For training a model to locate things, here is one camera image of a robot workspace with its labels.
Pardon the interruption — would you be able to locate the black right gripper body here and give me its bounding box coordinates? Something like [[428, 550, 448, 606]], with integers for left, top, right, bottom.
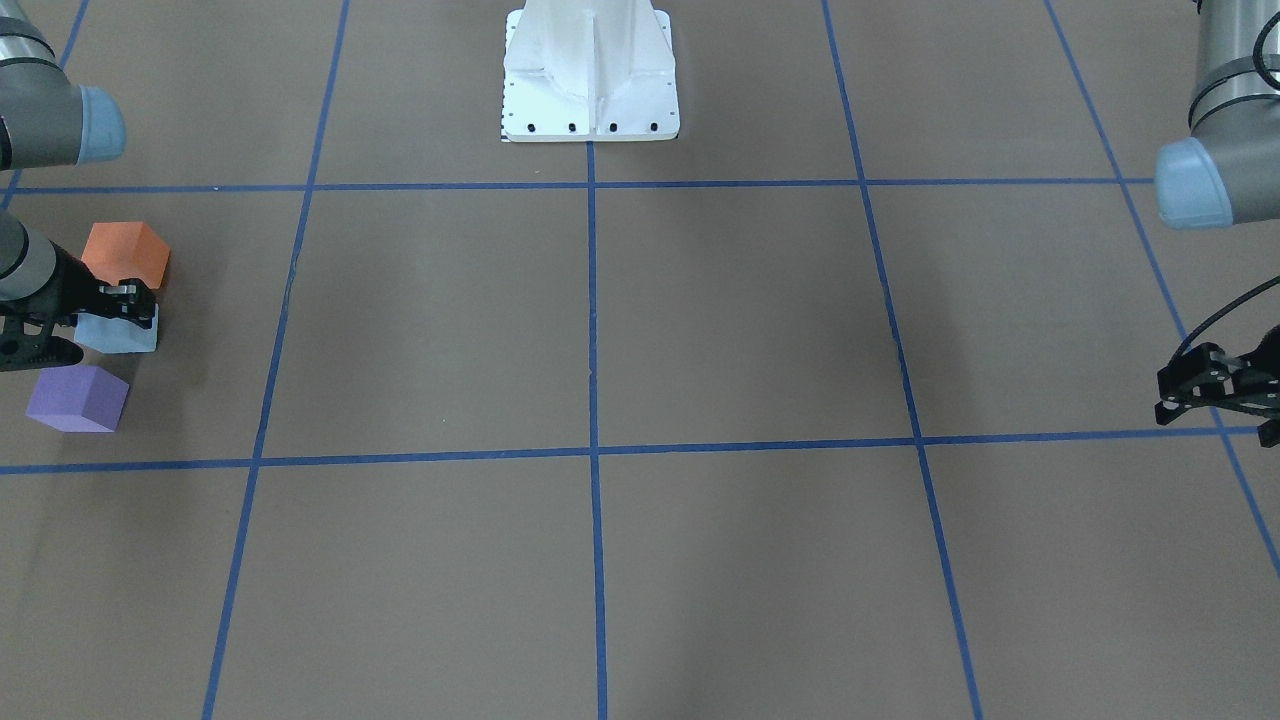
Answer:
[[29, 245, 106, 325]]

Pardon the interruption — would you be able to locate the light blue foam block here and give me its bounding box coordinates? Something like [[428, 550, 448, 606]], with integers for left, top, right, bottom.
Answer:
[[74, 305, 160, 354]]

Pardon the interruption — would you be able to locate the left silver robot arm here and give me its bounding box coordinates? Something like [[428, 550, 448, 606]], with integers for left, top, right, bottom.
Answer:
[[1155, 1, 1279, 231]]

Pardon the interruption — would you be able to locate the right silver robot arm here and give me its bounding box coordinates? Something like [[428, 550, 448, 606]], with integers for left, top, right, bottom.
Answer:
[[1, 1, 156, 328]]

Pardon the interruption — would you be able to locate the orange foam block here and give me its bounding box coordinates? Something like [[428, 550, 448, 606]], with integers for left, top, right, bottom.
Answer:
[[79, 222, 172, 290]]

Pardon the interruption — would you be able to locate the purple foam block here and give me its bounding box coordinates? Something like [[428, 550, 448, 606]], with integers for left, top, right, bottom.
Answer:
[[26, 365, 131, 433]]

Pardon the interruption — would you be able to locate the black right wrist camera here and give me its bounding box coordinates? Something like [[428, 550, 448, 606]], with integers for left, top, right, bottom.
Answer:
[[1, 314, 84, 373]]

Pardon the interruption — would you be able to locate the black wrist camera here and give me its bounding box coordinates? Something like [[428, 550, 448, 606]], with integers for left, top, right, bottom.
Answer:
[[1, 314, 84, 373], [1155, 327, 1279, 448]]

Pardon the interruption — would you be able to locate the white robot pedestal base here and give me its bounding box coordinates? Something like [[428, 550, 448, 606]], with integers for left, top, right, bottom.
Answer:
[[500, 1, 681, 143]]

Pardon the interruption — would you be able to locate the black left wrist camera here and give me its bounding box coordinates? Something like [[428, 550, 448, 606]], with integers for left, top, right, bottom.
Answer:
[[1155, 327, 1279, 448]]

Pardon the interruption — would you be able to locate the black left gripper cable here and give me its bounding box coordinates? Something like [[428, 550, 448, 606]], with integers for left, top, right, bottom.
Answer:
[[1170, 278, 1280, 366]]

